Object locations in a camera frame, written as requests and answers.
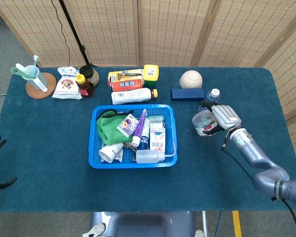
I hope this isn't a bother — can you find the braided grey rope bundle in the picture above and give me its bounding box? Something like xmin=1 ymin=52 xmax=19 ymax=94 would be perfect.
xmin=123 ymin=140 xmax=139 ymax=150

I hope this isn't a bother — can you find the translucent squeeze wash bottle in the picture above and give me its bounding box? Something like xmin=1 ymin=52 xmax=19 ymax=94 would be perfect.
xmin=136 ymin=145 xmax=176 ymax=164

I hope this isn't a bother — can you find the white printed plastic bag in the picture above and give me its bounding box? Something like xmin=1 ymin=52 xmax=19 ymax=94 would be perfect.
xmin=52 ymin=66 xmax=83 ymax=100

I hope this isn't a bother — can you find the grey-blue robot torso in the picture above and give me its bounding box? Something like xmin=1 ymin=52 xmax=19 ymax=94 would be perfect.
xmin=82 ymin=211 xmax=206 ymax=237

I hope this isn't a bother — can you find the green microfiber cloth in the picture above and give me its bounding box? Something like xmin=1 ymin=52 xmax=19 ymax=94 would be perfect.
xmin=96 ymin=111 xmax=134 ymax=146

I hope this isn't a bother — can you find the metal table leg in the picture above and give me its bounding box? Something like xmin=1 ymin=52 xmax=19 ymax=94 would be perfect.
xmin=201 ymin=211 xmax=209 ymax=237

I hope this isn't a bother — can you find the black elastic strap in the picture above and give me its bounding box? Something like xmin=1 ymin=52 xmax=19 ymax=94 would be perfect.
xmin=98 ymin=110 xmax=134 ymax=119

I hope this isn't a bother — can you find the white bottle with yellow cap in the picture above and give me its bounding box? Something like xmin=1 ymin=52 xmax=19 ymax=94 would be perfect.
xmin=111 ymin=87 xmax=159 ymax=105

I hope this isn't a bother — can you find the glass jar with black lid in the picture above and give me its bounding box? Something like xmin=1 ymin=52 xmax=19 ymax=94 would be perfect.
xmin=79 ymin=66 xmax=100 ymax=87

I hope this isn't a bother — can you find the white carton with red print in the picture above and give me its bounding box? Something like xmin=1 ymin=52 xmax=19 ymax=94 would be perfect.
xmin=149 ymin=122 xmax=167 ymax=151

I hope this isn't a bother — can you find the black stand pole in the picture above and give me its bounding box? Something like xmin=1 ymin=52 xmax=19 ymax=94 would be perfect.
xmin=58 ymin=0 xmax=98 ymax=68

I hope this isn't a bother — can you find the clear round plastic container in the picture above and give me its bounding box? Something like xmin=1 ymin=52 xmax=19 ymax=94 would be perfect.
xmin=191 ymin=106 xmax=219 ymax=137

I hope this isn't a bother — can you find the black cable along right arm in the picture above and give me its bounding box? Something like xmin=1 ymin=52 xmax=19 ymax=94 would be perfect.
xmin=221 ymin=138 xmax=296 ymax=237

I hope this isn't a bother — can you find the honey bottle with yellow cap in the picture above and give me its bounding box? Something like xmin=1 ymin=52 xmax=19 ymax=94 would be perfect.
xmin=75 ymin=72 xmax=95 ymax=98

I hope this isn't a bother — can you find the orange printed snack package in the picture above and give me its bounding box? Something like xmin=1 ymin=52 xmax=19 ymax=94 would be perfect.
xmin=111 ymin=79 xmax=145 ymax=92

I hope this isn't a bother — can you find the small white purple carton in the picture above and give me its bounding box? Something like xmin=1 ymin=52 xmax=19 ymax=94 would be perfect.
xmin=116 ymin=114 xmax=139 ymax=138

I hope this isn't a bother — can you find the white printed paper cup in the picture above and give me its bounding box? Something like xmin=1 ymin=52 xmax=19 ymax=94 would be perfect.
xmin=98 ymin=143 xmax=124 ymax=164

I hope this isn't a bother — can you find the small clear bottle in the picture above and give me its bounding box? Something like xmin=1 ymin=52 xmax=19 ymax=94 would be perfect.
xmin=198 ymin=88 xmax=222 ymax=113

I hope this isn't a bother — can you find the yellow lidded green container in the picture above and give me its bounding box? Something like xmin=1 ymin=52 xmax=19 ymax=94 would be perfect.
xmin=143 ymin=64 xmax=160 ymax=87

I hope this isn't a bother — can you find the purple tube with white cap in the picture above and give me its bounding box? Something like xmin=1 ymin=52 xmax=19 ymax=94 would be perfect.
xmin=131 ymin=108 xmax=148 ymax=147

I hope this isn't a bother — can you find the woven bamboo folding screen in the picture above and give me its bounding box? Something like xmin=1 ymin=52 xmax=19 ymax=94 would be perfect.
xmin=0 ymin=0 xmax=296 ymax=158

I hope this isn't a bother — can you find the white and navy blue tube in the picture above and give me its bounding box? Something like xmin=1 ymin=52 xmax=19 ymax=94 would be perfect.
xmin=137 ymin=118 xmax=150 ymax=150

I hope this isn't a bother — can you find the yellow razor blister pack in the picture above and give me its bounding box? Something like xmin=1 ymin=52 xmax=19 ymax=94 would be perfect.
xmin=107 ymin=69 xmax=145 ymax=83

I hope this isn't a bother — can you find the beige upturned bowl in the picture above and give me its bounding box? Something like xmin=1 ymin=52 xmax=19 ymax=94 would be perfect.
xmin=179 ymin=70 xmax=203 ymax=89

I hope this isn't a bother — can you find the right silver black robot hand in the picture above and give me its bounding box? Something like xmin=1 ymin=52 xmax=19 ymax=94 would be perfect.
xmin=199 ymin=100 xmax=243 ymax=136

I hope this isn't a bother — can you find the long navy blue box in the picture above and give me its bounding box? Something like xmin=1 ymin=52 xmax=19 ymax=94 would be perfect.
xmin=170 ymin=88 xmax=206 ymax=102

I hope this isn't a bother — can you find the light blue cup with handle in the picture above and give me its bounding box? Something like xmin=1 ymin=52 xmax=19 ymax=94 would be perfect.
xmin=21 ymin=65 xmax=49 ymax=93

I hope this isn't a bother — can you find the blue plastic mesh basket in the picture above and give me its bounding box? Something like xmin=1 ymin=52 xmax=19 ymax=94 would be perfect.
xmin=88 ymin=104 xmax=178 ymax=169

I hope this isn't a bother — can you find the teal felt table cover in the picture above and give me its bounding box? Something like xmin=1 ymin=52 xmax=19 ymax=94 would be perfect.
xmin=0 ymin=66 xmax=296 ymax=213

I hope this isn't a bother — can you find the round woven rattan coaster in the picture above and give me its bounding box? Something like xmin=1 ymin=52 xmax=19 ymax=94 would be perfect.
xmin=25 ymin=72 xmax=58 ymax=100

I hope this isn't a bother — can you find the pale green ring-end utensil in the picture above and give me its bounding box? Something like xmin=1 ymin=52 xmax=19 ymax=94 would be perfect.
xmin=10 ymin=63 xmax=37 ymax=80

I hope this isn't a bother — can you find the thin black hanging cable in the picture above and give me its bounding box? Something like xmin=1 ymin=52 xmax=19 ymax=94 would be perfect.
xmin=51 ymin=0 xmax=71 ymax=67

